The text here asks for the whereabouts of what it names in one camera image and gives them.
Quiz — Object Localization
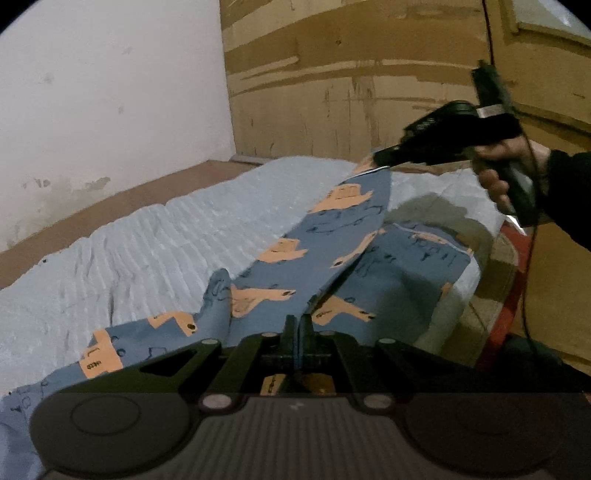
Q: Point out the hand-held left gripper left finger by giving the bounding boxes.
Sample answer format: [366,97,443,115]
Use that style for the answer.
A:
[55,316,298,411]

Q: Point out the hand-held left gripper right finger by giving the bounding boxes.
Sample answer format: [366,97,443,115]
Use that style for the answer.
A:
[300,318,539,411]

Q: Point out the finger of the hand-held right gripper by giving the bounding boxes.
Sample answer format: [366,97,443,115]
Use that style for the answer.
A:
[370,144,416,169]

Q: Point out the blue pants with orange print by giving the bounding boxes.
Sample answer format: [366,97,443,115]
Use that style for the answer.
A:
[0,172,474,467]

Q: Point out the person's right forearm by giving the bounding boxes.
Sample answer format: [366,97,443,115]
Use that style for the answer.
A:
[538,148,591,254]

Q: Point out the person's right hand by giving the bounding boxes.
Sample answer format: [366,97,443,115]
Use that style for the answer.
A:
[475,137,551,217]

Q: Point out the light blue ribbed blanket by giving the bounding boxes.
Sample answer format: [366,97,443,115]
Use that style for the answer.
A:
[0,156,505,398]

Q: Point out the brown mattress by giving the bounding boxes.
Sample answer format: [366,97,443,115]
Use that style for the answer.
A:
[0,158,262,291]

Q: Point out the black cable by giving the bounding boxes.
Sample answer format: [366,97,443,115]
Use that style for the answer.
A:
[482,0,561,370]

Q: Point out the red bed frame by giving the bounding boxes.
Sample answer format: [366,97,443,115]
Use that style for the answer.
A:
[475,220,528,370]

